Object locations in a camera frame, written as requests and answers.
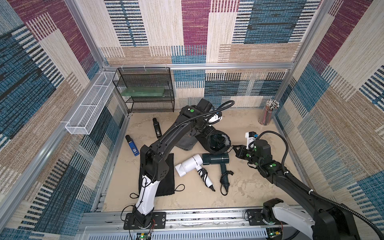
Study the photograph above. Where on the black hair dryer bag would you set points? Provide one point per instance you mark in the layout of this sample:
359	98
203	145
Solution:
206	143

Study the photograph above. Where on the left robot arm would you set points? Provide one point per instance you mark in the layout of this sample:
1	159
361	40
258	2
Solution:
196	119

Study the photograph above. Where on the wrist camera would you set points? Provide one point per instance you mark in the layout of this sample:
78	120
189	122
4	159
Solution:
217	117
250	136

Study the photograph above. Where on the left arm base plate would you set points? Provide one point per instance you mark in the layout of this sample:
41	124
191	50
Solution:
156	220

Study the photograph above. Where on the green tray on shelf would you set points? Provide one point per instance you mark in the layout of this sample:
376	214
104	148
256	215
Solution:
143	92

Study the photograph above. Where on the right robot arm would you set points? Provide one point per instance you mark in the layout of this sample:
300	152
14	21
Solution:
322	219

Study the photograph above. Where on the white wire mesh basket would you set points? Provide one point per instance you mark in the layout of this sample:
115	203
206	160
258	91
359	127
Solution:
88	112

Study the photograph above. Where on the striped pencil cup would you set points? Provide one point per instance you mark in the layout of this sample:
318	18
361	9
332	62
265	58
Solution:
269	110

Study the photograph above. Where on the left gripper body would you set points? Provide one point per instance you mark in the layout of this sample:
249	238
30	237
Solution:
206	131

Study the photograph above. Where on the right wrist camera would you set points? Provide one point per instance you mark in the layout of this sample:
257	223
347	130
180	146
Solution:
250	136

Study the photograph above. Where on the black bag front left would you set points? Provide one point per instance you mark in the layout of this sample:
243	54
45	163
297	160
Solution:
167	185

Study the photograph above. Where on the grey hair dryer bag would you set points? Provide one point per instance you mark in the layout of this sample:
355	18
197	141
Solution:
187	142

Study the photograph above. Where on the white hair dryer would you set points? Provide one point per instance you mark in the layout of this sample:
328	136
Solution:
195	163

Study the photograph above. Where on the dark green hair dryer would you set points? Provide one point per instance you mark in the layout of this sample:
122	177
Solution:
222	160
217	142

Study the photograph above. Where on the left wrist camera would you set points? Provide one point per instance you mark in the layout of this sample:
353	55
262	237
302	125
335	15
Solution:
217	117

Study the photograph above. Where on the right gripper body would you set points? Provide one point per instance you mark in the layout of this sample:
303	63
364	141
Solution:
243	153

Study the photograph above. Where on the black wire mesh shelf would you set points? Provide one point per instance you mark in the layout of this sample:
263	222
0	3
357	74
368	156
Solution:
146	77

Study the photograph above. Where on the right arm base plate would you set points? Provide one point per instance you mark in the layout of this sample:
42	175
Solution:
255	218

